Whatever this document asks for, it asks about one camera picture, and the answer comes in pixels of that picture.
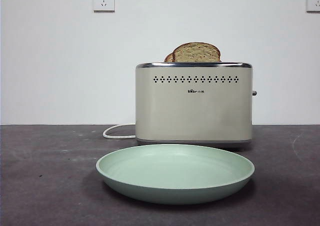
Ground white toaster power cable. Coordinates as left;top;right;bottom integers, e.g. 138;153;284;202
102;124;137;140

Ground pale green round plate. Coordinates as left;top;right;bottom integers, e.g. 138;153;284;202
95;143;256;206

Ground cream two-slot toaster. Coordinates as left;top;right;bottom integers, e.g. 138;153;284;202
134;61;258;152

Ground white wall socket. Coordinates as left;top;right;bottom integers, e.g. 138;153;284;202
306;0;320;13
92;0;116;13

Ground large brown bread slice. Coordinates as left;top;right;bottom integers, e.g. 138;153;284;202
172;42;222;63

